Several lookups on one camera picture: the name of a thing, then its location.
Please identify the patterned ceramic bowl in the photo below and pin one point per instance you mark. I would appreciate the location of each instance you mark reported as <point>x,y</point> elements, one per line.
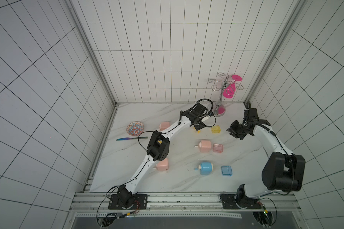
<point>135,128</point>

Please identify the blue transparent tray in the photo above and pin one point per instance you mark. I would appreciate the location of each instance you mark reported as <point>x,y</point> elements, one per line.
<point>226,171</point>

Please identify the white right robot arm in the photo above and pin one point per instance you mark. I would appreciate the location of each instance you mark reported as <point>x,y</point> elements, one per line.
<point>284,170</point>

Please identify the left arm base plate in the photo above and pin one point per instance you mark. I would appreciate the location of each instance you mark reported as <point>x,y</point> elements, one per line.
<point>130,202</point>

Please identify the pink tray right middle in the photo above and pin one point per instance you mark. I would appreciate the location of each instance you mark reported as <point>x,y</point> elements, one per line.
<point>218,148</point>

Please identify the aluminium mounting rail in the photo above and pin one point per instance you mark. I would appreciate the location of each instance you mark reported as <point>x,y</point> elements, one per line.
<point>179,202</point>

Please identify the pink sharpener top row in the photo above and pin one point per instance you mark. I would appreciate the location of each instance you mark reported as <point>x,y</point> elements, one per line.
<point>164,125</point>

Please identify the iridescent pen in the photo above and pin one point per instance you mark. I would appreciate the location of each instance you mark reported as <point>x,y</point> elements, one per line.
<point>131,138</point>

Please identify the pink sharpener row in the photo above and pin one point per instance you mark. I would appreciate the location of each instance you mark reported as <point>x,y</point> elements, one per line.
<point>162,165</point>
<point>164,125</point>

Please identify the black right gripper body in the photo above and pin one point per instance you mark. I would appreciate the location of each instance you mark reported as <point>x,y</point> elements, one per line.
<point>235,130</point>

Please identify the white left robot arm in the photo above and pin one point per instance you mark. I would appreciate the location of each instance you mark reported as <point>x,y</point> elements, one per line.
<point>159,144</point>

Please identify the pink sharpener bottom row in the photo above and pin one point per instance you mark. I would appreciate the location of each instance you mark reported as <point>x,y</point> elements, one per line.
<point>162,165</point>

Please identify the pink sharpener right middle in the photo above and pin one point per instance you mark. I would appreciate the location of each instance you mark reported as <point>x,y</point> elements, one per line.
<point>204,146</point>

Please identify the blue pencil sharpener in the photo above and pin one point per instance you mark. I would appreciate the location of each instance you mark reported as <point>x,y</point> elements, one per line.
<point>205,168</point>

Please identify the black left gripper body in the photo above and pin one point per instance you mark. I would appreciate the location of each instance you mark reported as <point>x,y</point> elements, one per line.
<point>199,126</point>

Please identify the pink plastic wine glass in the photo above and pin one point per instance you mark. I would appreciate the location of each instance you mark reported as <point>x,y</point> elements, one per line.
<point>230,86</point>

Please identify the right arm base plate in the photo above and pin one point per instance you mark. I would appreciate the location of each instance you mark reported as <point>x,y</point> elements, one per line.
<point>232,202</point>

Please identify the chrome glass rack stand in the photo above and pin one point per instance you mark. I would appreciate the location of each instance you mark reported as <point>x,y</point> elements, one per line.
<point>218,86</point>

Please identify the yellow tray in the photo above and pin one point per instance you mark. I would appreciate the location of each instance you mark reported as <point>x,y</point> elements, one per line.
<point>216,129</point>

